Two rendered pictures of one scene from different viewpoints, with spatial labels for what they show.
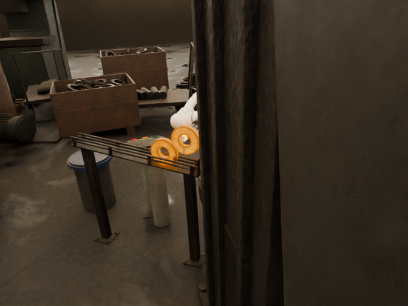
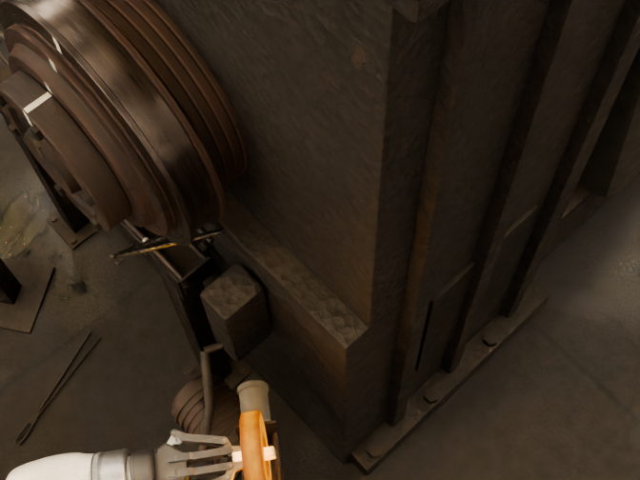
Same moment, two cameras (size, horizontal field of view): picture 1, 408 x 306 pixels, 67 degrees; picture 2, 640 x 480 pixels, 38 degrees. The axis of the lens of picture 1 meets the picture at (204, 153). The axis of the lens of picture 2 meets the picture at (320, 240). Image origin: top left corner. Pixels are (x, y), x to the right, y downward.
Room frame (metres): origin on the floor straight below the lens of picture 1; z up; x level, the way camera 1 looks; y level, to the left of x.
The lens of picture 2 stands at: (1.50, 0.47, 2.37)
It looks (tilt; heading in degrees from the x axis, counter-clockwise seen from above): 64 degrees down; 243
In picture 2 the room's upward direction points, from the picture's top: 3 degrees counter-clockwise
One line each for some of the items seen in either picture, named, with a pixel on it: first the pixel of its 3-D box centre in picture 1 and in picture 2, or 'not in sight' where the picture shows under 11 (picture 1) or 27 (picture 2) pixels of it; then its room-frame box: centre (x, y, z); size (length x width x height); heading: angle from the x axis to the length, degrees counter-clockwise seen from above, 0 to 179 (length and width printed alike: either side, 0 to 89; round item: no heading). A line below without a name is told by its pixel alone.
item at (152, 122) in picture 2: not in sight; (110, 119); (1.39, -0.43, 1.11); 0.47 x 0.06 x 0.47; 103
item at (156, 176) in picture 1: (158, 192); not in sight; (1.81, 0.32, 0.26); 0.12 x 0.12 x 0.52
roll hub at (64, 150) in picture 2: not in sight; (61, 154); (1.49, -0.41, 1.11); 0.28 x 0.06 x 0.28; 103
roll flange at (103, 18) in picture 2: not in sight; (150, 90); (1.31, -0.45, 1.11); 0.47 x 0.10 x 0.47; 103
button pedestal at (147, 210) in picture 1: (150, 175); not in sight; (1.96, 0.40, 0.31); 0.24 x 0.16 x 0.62; 103
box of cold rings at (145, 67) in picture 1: (134, 73); not in sight; (5.48, 1.14, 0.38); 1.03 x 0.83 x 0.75; 106
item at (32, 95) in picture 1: (47, 80); not in sight; (4.69, 2.29, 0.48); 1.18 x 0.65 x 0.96; 23
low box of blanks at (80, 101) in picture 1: (96, 105); not in sight; (3.75, 1.30, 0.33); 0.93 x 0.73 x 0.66; 110
